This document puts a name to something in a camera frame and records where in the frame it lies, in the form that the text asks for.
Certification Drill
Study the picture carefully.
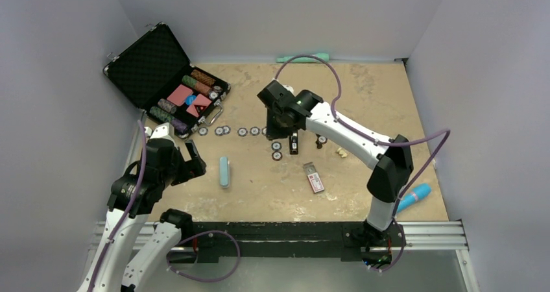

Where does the black stapler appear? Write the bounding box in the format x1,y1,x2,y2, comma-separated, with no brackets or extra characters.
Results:
289,131,299,155

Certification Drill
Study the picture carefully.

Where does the red staple box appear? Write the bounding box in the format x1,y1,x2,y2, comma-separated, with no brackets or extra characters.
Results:
303,162,325,193

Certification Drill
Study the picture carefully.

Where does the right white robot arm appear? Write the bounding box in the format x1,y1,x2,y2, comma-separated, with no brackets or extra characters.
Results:
257,80,414,245

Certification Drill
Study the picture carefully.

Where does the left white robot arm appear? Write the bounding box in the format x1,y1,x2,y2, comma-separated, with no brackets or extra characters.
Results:
79,123,206,291

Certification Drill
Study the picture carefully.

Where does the poker chip on table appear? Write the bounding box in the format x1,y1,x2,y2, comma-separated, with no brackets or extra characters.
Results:
271,141,281,151

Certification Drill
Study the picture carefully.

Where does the brown chip stack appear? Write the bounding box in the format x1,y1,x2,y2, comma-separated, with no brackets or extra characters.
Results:
315,135,328,149

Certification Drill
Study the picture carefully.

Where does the poker chip lower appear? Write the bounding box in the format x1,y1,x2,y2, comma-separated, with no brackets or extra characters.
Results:
271,151,282,161

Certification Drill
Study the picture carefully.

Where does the red card deck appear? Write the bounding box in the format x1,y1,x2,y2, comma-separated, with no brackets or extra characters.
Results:
166,84,194,106
186,94,211,118

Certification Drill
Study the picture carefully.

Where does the blue dealer button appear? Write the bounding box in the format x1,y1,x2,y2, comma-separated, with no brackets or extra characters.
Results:
185,95,197,106

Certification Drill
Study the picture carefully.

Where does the green marker pen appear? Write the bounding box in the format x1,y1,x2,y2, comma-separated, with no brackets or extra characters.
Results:
276,53,329,64

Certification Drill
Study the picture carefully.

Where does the small cream object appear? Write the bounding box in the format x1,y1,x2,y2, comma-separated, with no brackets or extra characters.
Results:
336,147,348,158

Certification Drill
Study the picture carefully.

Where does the black poker chip case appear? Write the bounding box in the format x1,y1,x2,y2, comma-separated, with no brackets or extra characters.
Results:
103,23,231,139

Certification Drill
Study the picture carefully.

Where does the blue marker pen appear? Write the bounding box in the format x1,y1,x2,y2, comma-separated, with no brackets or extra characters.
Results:
397,183,432,213

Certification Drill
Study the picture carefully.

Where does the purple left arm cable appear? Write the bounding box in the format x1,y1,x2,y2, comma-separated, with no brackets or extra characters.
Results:
88,119,148,292

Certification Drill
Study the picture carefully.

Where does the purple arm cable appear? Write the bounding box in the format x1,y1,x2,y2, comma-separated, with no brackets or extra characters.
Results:
274,54,452,274
88,119,148,292

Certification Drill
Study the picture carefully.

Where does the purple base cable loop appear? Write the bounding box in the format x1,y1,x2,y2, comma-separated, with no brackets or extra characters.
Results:
165,230,241,283

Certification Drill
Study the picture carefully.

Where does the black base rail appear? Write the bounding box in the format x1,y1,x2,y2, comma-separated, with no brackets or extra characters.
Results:
176,221,405,266

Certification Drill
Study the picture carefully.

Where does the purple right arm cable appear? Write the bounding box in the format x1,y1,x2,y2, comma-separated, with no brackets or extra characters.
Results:
274,54,452,274

